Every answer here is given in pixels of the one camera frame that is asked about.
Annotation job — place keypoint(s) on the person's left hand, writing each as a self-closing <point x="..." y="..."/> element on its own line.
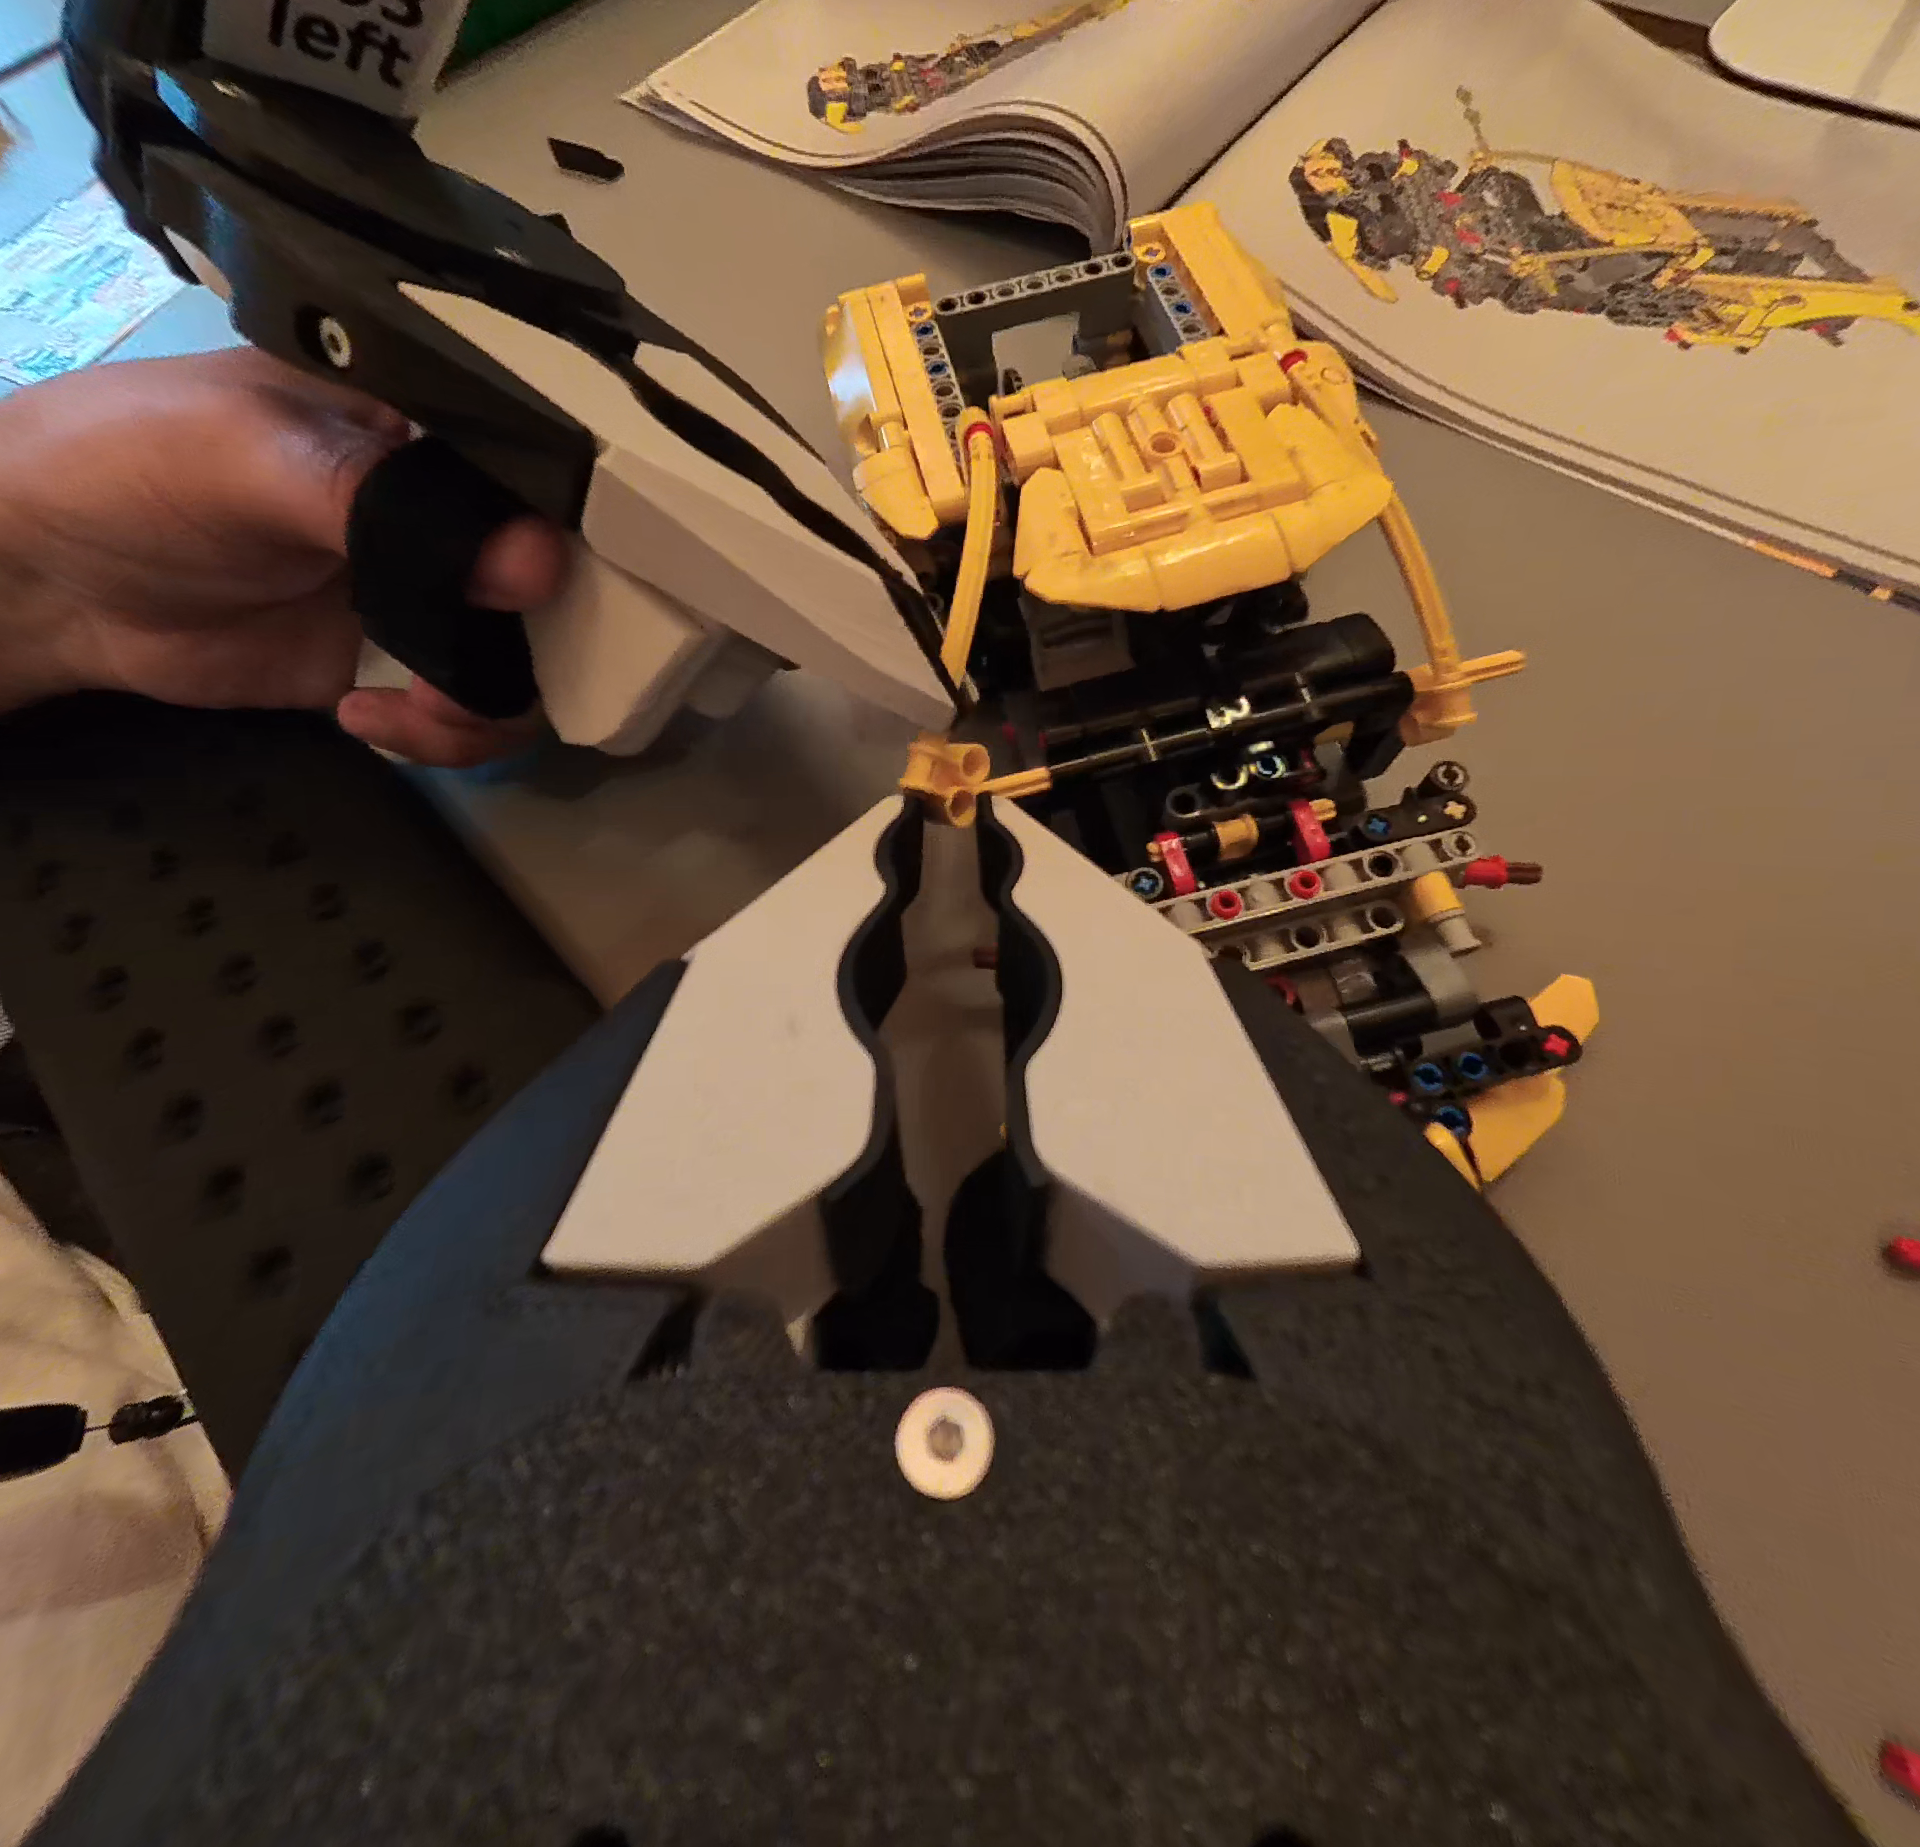
<point x="151" y="527"/>

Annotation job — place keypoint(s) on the yellow brick link rod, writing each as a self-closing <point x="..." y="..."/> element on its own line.
<point x="1424" y="589"/>

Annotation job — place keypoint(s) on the yellow toy brick model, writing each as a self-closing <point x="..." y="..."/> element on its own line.
<point x="1201" y="513"/>

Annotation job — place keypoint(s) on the yellow flexible brick rod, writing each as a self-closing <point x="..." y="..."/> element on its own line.
<point x="968" y="559"/>

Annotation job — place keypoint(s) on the open instruction booklet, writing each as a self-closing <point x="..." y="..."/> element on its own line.
<point x="1575" y="423"/>

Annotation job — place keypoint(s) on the black brick piece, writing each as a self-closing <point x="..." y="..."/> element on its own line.
<point x="585" y="159"/>

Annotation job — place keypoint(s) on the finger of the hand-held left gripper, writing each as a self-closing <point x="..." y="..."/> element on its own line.
<point x="704" y="527"/>
<point x="750" y="431"/>

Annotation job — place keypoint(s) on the white lamp stand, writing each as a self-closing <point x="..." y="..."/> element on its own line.
<point x="1831" y="17"/>

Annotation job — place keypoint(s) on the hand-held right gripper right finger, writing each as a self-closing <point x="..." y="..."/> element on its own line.
<point x="1184" y="1128"/>

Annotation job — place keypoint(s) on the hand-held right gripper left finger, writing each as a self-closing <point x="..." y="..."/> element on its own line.
<point x="721" y="1128"/>

